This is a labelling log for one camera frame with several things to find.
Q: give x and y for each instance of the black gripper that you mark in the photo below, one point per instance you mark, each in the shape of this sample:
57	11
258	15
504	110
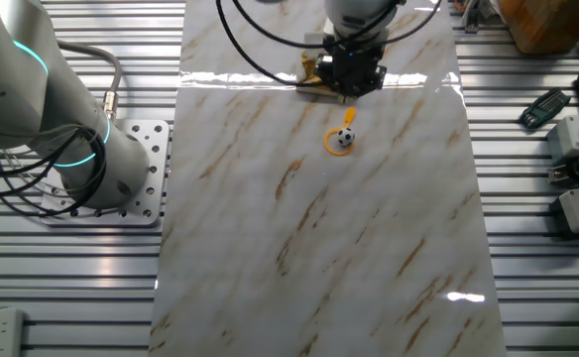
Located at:
349	72

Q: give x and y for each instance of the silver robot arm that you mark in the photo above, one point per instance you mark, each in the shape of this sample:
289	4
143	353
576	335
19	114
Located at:
17	84

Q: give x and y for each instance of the small black white soccer ball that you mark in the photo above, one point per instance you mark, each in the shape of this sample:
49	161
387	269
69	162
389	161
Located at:
346	137

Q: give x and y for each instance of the gold tissue pack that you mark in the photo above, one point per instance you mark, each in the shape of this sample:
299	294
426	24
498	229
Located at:
309	69

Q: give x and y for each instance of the white marble pattern mat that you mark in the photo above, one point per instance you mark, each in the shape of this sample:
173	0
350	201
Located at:
319	248

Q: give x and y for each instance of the brown cardboard box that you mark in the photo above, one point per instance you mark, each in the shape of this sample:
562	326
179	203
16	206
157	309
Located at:
552	25

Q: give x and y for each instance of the grey junction box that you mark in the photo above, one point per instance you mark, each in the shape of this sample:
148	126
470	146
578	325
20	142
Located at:
567	136

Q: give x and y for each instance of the grey metal bracket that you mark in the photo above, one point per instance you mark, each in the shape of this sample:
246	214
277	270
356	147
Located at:
472	17

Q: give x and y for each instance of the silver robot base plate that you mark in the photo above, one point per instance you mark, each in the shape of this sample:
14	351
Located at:
155	149

